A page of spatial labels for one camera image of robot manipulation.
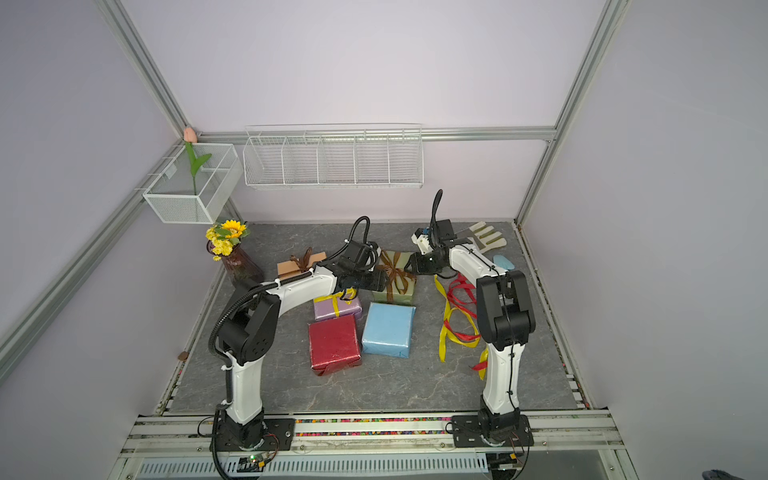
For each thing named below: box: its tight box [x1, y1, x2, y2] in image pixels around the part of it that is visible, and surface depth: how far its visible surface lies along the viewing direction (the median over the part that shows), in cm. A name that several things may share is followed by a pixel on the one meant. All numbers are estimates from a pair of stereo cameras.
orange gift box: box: [277, 251, 327, 280], surface depth 101 cm
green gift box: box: [372, 250, 417, 307], surface depth 98 cm
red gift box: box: [308, 315, 362, 377], surface depth 84 cm
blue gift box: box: [362, 302, 417, 359], surface depth 86 cm
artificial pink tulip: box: [183, 127, 212, 195], surface depth 92 cm
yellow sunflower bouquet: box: [205, 220, 251, 262], surface depth 86 cm
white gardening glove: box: [467, 221, 507, 253], surface depth 118 cm
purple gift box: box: [313, 288, 362, 320], surface depth 90 cm
